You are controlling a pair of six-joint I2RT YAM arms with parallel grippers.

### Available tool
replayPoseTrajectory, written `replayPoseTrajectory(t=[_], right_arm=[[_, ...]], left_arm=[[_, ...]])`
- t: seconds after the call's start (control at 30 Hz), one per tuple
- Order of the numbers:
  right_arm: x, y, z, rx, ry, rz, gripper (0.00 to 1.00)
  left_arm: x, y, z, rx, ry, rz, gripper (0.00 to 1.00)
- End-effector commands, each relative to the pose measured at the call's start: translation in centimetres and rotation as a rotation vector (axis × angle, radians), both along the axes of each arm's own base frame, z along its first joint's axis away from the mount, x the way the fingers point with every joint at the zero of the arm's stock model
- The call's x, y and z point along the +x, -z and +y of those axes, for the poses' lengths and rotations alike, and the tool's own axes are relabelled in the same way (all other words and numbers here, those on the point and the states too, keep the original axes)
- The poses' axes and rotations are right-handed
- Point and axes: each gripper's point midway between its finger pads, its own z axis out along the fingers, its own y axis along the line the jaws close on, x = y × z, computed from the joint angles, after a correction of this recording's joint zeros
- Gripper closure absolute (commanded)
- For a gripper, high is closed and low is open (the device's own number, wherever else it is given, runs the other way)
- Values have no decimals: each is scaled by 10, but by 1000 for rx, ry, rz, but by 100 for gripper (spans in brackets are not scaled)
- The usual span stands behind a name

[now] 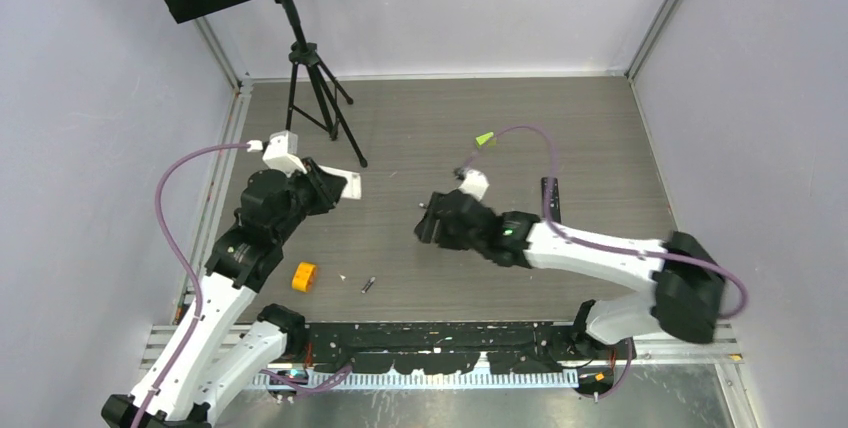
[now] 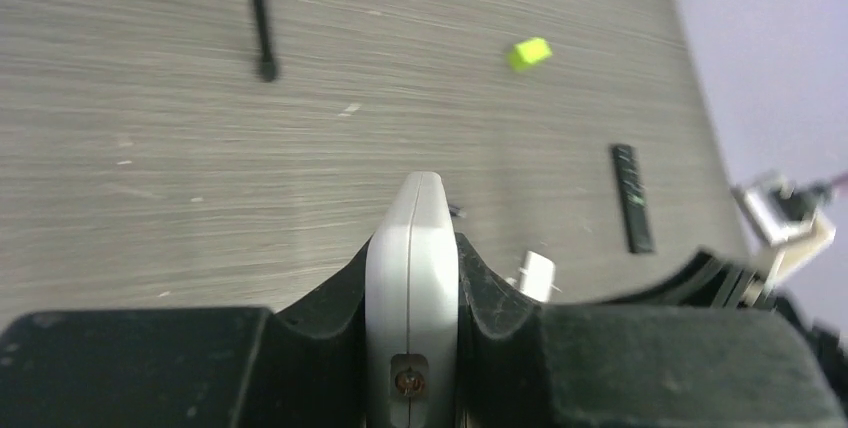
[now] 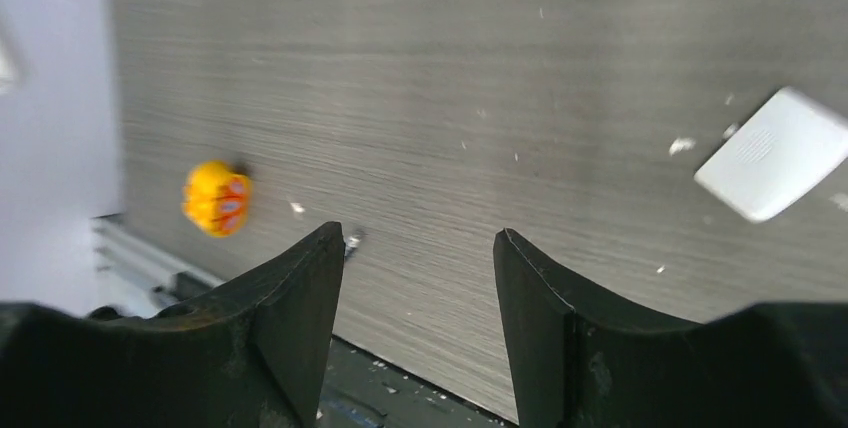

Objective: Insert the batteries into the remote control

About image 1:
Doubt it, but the green block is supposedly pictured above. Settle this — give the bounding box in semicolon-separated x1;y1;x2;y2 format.
474;132;496;148

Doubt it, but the white cable duct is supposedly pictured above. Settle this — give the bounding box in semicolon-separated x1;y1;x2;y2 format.
251;369;584;392

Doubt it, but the black tripod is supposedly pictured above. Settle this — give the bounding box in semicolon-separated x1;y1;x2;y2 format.
275;0;368;168

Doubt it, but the black remote control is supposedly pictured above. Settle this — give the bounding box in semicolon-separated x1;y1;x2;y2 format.
540;177;562;224

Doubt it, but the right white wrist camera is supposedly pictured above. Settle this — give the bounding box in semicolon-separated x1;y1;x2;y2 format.
454;167;490;201

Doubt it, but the white remote control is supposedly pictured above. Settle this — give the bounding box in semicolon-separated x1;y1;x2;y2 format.
334;168;362;200

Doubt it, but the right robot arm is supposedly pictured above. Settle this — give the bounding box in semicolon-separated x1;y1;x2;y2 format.
414;190;726;359

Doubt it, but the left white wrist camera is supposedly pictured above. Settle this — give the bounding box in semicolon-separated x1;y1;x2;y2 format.
247;130;307;176

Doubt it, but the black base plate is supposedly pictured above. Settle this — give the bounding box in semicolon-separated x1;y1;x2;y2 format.
283;321;627;375

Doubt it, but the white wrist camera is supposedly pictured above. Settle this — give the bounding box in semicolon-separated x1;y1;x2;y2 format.
454;167;490;201
247;130;307;176

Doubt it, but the yellow toy block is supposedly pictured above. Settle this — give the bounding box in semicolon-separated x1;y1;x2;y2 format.
291;262;318;293

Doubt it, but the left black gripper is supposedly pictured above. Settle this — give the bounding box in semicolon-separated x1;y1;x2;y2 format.
273;157;345;243

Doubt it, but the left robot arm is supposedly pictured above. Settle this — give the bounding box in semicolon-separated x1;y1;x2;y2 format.
101;158;362;427

